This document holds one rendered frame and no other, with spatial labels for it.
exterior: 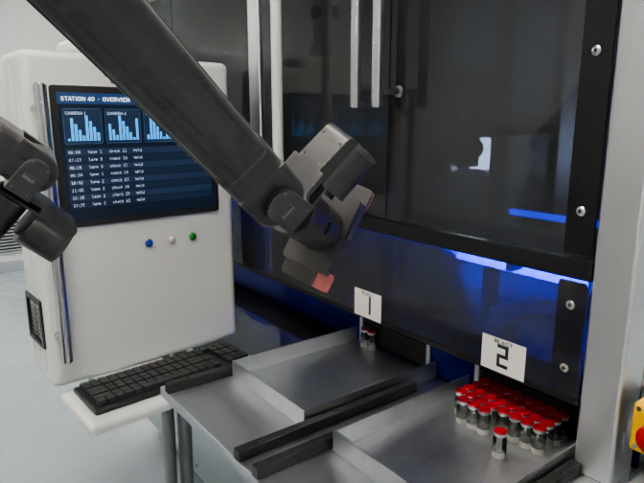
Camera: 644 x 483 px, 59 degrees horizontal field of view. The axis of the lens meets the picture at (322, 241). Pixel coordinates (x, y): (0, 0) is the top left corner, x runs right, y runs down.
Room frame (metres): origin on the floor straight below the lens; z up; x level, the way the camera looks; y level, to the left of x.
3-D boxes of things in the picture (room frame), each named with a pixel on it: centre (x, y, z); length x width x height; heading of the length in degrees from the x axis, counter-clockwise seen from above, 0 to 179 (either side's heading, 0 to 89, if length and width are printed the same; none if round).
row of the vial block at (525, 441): (0.89, -0.30, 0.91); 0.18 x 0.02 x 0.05; 37
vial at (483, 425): (0.88, -0.28, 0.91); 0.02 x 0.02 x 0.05
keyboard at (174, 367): (1.26, 0.37, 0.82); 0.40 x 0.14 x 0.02; 131
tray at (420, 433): (0.83, -0.23, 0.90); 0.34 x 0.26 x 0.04; 127
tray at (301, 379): (1.11, -0.03, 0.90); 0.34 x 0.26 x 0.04; 127
